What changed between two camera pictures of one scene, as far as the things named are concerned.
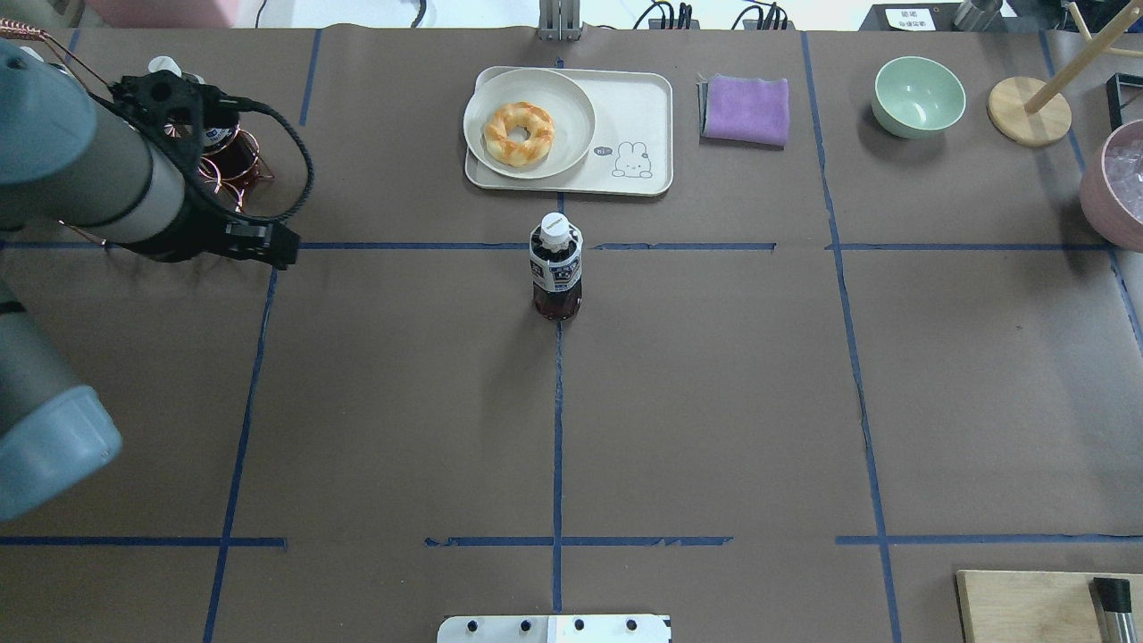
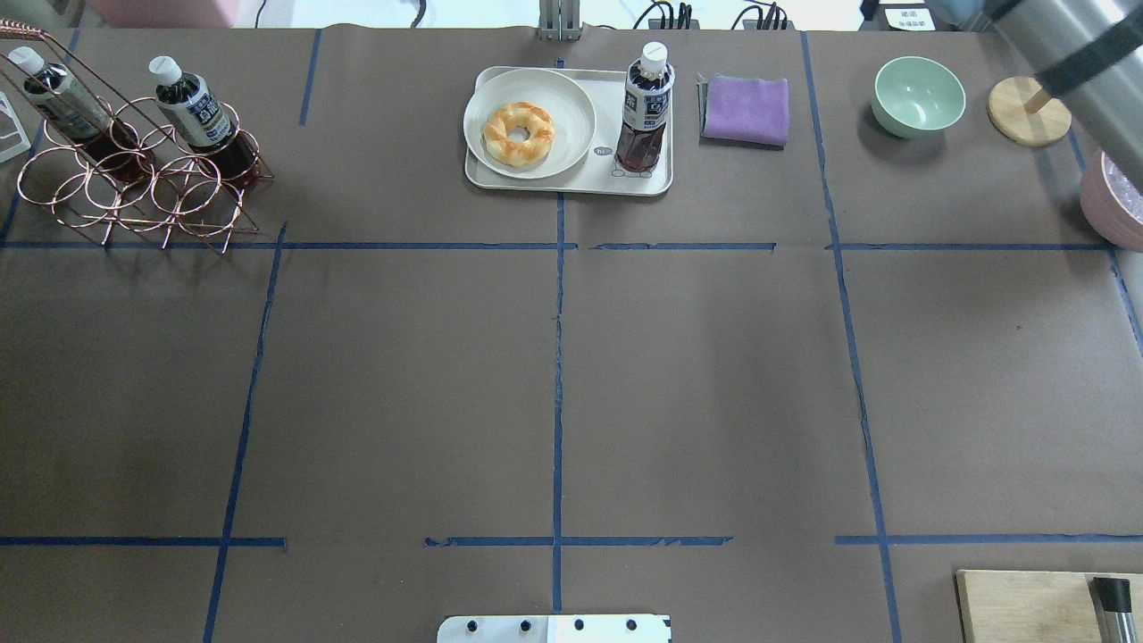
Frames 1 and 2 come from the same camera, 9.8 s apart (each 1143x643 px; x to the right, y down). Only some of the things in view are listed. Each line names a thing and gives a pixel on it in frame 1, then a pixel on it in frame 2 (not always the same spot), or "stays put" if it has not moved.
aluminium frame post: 559,20 stays put
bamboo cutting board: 1038,606 stays put
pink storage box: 165,13 stays put
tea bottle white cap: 555,229 -> 648,92
